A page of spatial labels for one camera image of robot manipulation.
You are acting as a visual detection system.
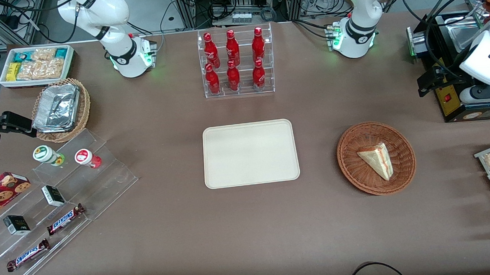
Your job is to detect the triangle sandwich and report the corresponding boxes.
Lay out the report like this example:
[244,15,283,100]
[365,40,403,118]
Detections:
[356,142,395,182]

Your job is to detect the light wicker basket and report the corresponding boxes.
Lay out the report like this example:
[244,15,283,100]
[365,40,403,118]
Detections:
[30,77,93,144]

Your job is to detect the brown wicker basket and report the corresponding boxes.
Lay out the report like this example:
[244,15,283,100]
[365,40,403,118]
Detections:
[335,119,418,198]

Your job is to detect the cream plastic tray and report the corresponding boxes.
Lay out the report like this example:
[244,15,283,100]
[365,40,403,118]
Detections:
[201,118,301,190]

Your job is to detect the black metal appliance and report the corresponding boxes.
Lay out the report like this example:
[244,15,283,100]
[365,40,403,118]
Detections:
[405,9,490,125]

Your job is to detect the green lid yogurt cup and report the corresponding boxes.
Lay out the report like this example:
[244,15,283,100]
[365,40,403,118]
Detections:
[32,144,66,167]

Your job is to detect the silver foil packets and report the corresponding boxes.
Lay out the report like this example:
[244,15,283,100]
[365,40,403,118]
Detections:
[31,83,82,134]

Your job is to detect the yellow snack packet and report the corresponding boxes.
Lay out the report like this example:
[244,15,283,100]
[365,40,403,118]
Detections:
[5,62,22,82]

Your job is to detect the red tartan cookie box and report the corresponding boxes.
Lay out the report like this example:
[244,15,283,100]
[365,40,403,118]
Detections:
[0,170,34,222]

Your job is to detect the clear cracker bag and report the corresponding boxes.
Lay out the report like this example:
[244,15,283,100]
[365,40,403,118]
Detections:
[31,47,57,62]
[16,58,65,81]

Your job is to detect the red lid yogurt cup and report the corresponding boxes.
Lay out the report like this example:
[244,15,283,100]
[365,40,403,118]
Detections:
[74,148,103,170]

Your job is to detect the small black carton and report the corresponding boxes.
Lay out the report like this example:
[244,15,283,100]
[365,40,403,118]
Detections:
[3,214,31,237]
[41,184,66,208]

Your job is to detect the white rectangular snack bin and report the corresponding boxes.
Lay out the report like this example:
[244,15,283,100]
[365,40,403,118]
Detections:
[0,44,77,89]

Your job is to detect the clear acrylic stepped shelf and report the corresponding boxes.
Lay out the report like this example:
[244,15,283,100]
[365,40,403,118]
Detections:
[0,126,144,275]

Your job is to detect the Snickers chocolate bar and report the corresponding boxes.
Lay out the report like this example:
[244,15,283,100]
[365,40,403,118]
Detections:
[5,238,52,273]
[46,203,87,236]

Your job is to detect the red cola bottle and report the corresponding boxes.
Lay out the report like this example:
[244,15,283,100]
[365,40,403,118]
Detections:
[203,32,220,69]
[251,59,266,90]
[251,27,266,63]
[226,60,241,92]
[225,29,241,67]
[205,63,221,95]

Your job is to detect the clear acrylic bottle rack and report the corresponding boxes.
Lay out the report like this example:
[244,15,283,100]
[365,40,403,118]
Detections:
[197,23,276,99]

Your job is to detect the white power strip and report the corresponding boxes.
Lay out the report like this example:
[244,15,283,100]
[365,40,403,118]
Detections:
[230,10,253,25]

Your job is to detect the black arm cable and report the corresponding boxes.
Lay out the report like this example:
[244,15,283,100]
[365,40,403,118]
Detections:
[400,0,490,83]

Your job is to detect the aluminium frame stand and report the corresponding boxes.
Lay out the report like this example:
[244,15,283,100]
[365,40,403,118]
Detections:
[0,0,49,49]

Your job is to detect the coiled grey cable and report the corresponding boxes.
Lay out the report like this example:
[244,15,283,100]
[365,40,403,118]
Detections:
[259,6,278,23]

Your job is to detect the black floor cable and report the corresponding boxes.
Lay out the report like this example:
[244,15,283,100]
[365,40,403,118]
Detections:
[346,260,408,275]

